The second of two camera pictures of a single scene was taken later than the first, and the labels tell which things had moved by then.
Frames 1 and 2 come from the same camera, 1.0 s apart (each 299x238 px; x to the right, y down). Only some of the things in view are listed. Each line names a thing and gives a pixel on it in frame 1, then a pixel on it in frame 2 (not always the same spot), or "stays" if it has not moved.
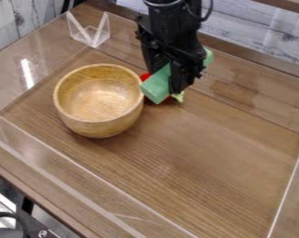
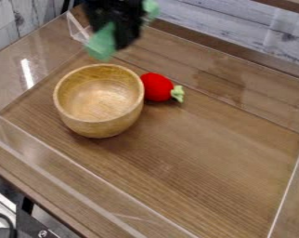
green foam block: [156, 86] → [101, 44]
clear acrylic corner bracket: [89, 35] stays
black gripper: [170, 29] → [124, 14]
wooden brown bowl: [97, 99] stays
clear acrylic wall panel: [75, 199] stays
